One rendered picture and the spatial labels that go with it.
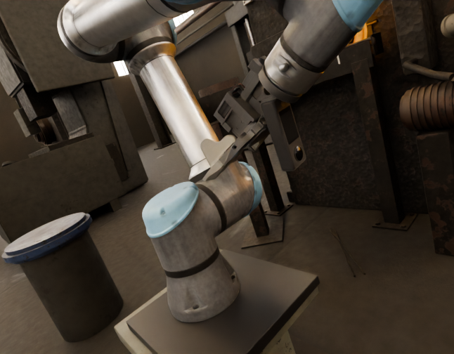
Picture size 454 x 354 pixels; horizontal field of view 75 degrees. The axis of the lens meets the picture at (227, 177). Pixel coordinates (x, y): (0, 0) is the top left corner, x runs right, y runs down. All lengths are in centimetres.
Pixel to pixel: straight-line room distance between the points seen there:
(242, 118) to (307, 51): 14
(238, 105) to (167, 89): 23
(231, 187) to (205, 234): 11
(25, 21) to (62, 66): 43
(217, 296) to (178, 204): 19
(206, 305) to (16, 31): 308
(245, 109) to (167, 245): 27
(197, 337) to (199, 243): 16
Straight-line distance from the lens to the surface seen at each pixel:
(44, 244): 122
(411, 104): 100
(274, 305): 57
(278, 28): 154
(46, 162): 293
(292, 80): 42
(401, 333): 95
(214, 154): 49
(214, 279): 58
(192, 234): 54
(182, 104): 64
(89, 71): 346
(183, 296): 59
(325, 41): 40
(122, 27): 49
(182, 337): 59
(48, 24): 350
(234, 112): 48
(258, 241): 143
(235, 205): 60
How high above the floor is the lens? 68
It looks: 14 degrees down
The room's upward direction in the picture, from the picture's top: 19 degrees counter-clockwise
